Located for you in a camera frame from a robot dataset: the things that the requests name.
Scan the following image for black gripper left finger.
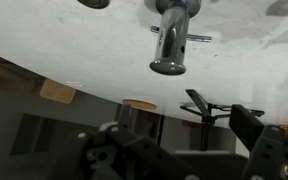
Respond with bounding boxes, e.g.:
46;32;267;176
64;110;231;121
48;104;202;180

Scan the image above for round wooden coaster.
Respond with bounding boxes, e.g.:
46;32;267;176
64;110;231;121
122;98;158;111

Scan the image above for black tripod with ring holder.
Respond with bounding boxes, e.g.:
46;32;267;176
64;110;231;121
179;88;266;153

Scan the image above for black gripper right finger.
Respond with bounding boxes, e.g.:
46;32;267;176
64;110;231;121
228;104;288;180

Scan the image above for dark wall vent grille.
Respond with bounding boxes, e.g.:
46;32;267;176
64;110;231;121
9;113;56;156

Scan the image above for chrome soap dispenser pump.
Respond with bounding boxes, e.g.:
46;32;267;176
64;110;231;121
149;0;213;76

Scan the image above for tan wooden board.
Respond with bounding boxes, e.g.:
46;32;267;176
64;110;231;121
38;78;77;105

